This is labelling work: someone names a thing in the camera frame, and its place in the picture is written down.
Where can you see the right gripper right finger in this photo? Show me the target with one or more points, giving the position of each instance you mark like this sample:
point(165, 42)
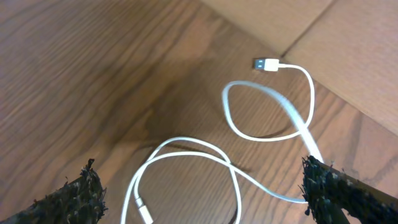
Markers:
point(330, 192)

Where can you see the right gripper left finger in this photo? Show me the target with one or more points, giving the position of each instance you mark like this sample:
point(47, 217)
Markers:
point(78, 202)

